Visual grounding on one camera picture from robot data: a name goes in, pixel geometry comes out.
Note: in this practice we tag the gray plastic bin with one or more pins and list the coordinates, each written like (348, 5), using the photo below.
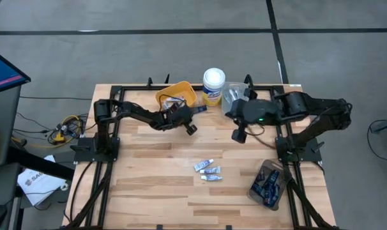
(227, 102)

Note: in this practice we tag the blue screen monitor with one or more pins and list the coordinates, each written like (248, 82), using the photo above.
(2, 73)

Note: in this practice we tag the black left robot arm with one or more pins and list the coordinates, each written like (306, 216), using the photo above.
(136, 111)

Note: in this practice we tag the black aluminium table frame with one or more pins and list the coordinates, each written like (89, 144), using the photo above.
(139, 87)

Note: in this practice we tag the Lysol wipes canister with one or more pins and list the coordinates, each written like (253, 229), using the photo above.
(214, 80)

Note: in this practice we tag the white paper on floor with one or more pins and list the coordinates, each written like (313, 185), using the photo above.
(37, 188)

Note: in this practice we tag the gray chair base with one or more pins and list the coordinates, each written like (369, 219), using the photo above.
(385, 126)

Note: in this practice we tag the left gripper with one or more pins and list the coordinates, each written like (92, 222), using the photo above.
(177, 116)

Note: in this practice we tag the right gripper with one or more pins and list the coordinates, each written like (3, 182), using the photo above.
(257, 111)

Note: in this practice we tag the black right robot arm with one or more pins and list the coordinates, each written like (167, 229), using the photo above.
(308, 102)

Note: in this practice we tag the plastic toothbrush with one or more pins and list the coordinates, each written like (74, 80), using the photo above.
(237, 94)
(231, 95)

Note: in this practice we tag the black beam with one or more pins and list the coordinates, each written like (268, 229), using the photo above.
(40, 164)

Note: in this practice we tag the white tape roll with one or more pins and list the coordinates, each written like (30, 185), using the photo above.
(64, 187)

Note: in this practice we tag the yellow plastic bin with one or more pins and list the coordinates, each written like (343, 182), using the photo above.
(174, 88)

